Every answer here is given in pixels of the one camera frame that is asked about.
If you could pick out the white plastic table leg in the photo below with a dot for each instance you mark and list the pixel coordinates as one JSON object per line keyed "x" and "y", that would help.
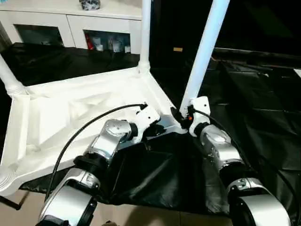
{"x": 10, "y": 75}
{"x": 204, "y": 52}
{"x": 5, "y": 176}
{"x": 145, "y": 35}

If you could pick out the white plastic table top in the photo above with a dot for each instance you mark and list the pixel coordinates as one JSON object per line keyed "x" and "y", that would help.
{"x": 61, "y": 113}

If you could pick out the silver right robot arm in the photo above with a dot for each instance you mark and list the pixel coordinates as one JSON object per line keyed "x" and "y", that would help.
{"x": 225, "y": 155}

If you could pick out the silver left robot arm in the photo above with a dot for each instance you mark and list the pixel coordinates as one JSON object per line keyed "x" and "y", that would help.
{"x": 94, "y": 155}

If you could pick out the small tan label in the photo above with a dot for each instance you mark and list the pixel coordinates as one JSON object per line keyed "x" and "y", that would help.
{"x": 178, "y": 49}

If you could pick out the black plastic mat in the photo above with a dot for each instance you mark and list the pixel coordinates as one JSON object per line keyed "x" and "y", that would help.
{"x": 254, "y": 122}

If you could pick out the large black screen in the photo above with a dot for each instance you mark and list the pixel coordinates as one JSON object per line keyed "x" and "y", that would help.
{"x": 258, "y": 23}

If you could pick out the flat white board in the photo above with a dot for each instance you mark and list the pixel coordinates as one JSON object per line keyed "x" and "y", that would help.
{"x": 297, "y": 73}

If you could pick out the dark object on cabinet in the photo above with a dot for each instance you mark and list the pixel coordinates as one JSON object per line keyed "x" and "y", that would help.
{"x": 90, "y": 4}

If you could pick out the white cabinet with glass doors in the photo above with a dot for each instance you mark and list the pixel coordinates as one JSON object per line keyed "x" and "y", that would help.
{"x": 51, "y": 21}

